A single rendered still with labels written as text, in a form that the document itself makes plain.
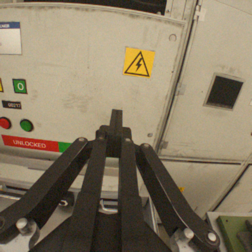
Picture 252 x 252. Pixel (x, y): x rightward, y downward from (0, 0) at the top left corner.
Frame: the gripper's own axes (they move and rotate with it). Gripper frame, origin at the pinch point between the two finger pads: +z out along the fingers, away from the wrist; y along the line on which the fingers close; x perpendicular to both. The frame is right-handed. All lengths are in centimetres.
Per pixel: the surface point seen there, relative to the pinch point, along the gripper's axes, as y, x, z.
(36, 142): -19.9, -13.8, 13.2
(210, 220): 46, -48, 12
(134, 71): 2.6, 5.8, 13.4
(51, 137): -15.5, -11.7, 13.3
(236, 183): 95, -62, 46
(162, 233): 51, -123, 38
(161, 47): 6.8, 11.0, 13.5
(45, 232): -17.6, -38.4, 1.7
